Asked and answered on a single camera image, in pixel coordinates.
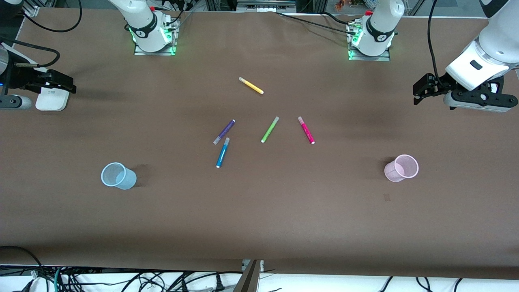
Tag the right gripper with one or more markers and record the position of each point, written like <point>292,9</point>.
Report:
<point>22,77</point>

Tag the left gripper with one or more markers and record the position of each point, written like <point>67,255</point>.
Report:
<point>437,84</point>

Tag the pink marker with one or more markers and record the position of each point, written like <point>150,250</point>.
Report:
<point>306,130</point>

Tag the blue marker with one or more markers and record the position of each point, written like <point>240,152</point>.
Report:
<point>222,153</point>

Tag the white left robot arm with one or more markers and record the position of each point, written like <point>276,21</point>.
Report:
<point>381,24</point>

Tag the white desk lamp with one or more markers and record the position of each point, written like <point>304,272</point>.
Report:
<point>52,100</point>

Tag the pink mesh cup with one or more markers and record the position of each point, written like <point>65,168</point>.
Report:
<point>395,172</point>

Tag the blue mesh cup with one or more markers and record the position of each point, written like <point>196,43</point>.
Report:
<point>123,180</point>

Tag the orange background item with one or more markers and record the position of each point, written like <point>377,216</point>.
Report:
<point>339,5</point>

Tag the green marker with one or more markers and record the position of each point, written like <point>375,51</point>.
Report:
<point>270,129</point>

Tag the purple marker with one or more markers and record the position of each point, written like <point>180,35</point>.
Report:
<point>224,132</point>

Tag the yellow marker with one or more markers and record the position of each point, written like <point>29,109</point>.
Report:
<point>251,85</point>

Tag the grey socket strip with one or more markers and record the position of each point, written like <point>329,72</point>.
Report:
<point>265,5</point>

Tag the brown table cover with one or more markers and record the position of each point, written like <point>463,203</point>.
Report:
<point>259,211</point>

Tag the black power plug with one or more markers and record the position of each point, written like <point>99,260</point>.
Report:
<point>219,284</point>

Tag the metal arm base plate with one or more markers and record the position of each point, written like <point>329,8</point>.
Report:
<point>381,59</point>
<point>140,50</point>

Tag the aluminium corner bracket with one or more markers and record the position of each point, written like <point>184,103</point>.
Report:
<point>31,9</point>

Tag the metal table post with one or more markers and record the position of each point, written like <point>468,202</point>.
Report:
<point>249,280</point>

